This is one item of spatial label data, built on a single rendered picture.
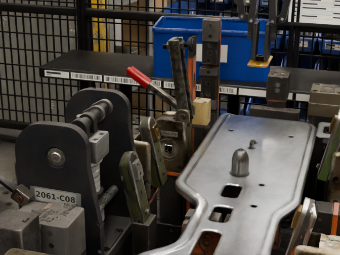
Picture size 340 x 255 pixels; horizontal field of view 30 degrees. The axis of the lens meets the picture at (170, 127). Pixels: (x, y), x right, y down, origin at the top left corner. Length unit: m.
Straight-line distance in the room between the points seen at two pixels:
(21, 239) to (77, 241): 0.10
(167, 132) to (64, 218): 0.48
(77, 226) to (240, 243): 0.25
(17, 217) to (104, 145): 0.18
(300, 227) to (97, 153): 0.30
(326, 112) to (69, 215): 0.79
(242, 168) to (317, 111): 0.39
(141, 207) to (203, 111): 0.40
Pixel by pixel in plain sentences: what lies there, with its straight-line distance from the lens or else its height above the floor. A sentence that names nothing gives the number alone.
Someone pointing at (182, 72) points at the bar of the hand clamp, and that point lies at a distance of 1.27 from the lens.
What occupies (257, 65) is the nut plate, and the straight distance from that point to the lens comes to 1.21.
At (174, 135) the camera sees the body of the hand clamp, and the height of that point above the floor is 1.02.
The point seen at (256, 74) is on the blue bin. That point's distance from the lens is 1.64.
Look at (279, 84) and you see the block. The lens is 1.54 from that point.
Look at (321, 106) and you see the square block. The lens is 1.50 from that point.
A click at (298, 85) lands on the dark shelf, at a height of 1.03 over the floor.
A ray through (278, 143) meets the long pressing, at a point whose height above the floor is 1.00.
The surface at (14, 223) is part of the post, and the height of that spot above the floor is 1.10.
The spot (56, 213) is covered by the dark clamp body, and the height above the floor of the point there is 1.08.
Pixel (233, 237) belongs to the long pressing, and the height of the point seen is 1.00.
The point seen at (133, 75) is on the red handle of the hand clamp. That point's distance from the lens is 1.31.
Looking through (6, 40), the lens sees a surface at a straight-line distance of 3.48.
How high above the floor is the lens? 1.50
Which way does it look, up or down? 21 degrees down
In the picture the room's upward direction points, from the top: straight up
